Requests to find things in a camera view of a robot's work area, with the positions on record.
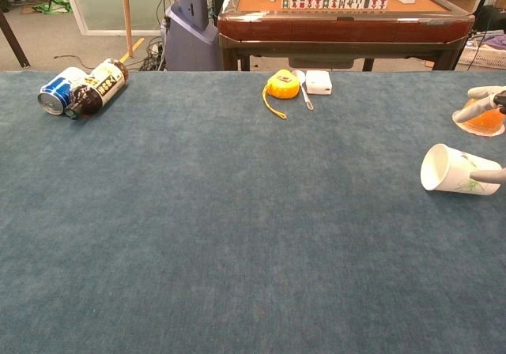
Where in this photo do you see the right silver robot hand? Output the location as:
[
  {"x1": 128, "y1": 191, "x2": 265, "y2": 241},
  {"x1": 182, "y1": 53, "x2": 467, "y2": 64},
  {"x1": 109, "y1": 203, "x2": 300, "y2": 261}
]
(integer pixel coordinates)
[{"x1": 452, "y1": 85, "x2": 506, "y2": 183}]

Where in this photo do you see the white paper cup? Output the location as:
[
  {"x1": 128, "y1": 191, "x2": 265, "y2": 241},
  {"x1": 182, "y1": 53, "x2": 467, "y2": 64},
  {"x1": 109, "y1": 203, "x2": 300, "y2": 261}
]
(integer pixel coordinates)
[{"x1": 420, "y1": 143, "x2": 504, "y2": 197}]

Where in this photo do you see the orange translucent plastic bowl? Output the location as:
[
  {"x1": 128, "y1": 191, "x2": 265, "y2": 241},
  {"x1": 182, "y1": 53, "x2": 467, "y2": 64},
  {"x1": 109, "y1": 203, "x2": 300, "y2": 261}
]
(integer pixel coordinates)
[{"x1": 452, "y1": 96, "x2": 506, "y2": 136}]

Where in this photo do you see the white plastic basket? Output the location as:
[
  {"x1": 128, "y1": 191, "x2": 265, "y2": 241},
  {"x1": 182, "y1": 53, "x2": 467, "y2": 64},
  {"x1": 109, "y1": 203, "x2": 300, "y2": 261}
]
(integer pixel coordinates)
[{"x1": 458, "y1": 33, "x2": 506, "y2": 70}]

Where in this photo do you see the purple cloth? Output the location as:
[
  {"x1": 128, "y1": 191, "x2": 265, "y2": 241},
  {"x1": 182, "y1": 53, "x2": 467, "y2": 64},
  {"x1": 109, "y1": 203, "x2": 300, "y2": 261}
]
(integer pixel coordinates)
[{"x1": 481, "y1": 29, "x2": 506, "y2": 50}]

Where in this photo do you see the small white box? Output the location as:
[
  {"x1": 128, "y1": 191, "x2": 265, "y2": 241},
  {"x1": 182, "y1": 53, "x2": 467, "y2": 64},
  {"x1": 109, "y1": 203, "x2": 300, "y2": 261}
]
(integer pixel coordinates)
[{"x1": 305, "y1": 70, "x2": 333, "y2": 96}]

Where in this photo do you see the brown mahjong table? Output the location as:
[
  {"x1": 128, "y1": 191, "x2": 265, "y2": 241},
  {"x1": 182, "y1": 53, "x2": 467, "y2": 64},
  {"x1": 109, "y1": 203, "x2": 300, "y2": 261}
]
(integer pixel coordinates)
[{"x1": 217, "y1": 0, "x2": 475, "y2": 72}]

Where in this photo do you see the row of face-up mahjong tiles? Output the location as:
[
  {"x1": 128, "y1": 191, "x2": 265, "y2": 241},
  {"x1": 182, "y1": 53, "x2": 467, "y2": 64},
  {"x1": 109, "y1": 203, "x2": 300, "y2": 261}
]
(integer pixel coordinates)
[{"x1": 280, "y1": 0, "x2": 389, "y2": 10}]

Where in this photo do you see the white plastic spoon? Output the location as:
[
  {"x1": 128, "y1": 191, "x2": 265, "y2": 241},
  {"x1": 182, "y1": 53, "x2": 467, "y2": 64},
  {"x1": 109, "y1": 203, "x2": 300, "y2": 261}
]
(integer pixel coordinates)
[{"x1": 291, "y1": 70, "x2": 315, "y2": 111}]

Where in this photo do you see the yellow tape measure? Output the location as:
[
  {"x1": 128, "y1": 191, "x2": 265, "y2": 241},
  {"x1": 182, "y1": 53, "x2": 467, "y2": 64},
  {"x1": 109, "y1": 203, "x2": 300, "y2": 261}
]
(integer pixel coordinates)
[{"x1": 262, "y1": 69, "x2": 301, "y2": 120}]

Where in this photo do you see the blue felt table mat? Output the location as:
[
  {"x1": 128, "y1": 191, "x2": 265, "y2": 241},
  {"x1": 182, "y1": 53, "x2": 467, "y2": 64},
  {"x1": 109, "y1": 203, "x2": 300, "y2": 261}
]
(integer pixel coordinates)
[{"x1": 0, "y1": 70, "x2": 506, "y2": 354}]

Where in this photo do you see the wooden pole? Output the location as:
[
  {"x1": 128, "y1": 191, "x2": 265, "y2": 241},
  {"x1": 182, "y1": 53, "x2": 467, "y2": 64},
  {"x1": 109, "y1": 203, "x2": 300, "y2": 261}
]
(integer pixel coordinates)
[{"x1": 120, "y1": 0, "x2": 134, "y2": 58}]

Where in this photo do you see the brown tea bottle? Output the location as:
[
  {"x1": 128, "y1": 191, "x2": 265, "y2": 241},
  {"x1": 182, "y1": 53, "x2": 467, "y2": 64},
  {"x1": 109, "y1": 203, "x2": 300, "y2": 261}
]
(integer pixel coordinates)
[{"x1": 63, "y1": 58, "x2": 130, "y2": 121}]

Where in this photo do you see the blue white drink can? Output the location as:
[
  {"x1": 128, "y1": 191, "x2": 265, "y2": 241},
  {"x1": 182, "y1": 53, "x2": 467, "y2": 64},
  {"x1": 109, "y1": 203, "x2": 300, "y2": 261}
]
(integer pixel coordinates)
[{"x1": 37, "y1": 66, "x2": 86, "y2": 116}]

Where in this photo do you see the green bag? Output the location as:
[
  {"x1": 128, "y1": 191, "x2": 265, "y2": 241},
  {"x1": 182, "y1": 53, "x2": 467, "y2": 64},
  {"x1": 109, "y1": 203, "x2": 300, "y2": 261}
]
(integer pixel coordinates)
[{"x1": 32, "y1": 0, "x2": 74, "y2": 15}]

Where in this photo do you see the black table leg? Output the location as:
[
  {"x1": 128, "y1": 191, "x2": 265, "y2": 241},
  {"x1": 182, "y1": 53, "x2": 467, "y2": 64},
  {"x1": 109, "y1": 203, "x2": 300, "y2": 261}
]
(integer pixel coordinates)
[{"x1": 0, "y1": 9, "x2": 32, "y2": 69}]

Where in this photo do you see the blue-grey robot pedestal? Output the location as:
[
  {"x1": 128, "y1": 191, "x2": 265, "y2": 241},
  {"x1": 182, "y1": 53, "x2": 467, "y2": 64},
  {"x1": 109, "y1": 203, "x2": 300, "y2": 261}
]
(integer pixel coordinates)
[{"x1": 162, "y1": 0, "x2": 221, "y2": 72}]

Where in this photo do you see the black floor cable bundle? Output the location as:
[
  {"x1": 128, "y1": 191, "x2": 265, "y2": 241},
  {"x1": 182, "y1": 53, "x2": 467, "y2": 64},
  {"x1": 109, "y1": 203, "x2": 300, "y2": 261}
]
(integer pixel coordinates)
[{"x1": 134, "y1": 37, "x2": 167, "y2": 72}]

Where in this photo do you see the white glass door frame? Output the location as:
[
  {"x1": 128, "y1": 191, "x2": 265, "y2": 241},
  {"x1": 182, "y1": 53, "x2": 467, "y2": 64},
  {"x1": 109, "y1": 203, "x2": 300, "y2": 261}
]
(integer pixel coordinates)
[{"x1": 59, "y1": 0, "x2": 167, "y2": 37}]

